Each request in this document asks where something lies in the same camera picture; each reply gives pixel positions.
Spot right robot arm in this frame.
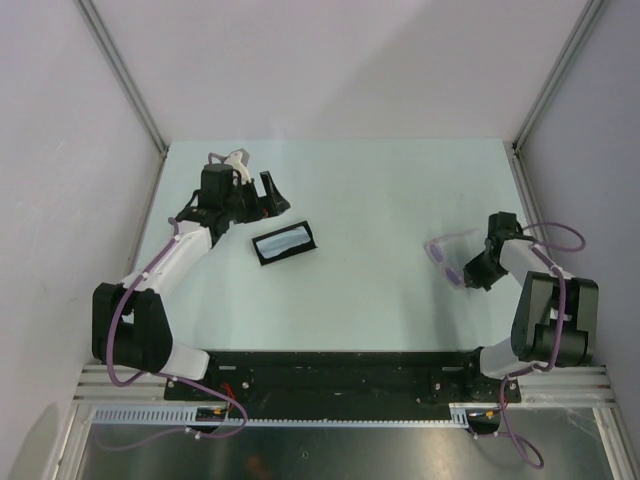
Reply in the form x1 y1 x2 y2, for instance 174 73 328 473
461 212 599 401

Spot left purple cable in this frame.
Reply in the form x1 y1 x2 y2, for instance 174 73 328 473
94 149 250 452

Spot left aluminium corner post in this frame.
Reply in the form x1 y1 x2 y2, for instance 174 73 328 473
74 0 169 160

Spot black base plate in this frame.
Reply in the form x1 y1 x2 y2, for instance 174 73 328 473
149 351 539 435

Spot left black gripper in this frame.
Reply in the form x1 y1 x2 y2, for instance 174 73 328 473
222 172 289 224

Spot pink purple sunglasses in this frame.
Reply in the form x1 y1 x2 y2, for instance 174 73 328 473
423 228 479 290

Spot white slotted cable duct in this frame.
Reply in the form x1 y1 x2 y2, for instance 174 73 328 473
90 402 472 429

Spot aluminium corner post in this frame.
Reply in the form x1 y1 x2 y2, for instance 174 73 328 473
74 0 169 160
511 0 610 153

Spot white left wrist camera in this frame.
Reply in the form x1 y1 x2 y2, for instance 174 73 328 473
222 148 252 184

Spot right aluminium corner post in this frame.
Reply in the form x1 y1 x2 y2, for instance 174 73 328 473
511 0 610 153

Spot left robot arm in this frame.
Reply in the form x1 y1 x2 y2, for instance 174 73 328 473
91 164 290 400

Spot light blue cleaning cloth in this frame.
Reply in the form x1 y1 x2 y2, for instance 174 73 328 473
256 226 310 260

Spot black glasses case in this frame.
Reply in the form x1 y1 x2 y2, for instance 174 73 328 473
251 220 317 266

